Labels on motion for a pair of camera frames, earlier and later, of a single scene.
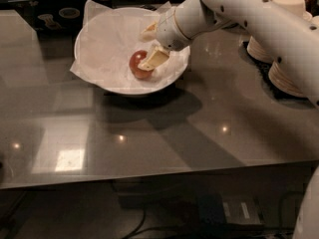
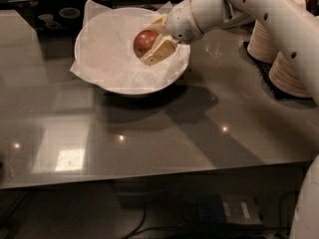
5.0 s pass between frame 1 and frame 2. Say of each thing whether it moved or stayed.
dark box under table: stayed
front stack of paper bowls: stayed
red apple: moved
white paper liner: stayed
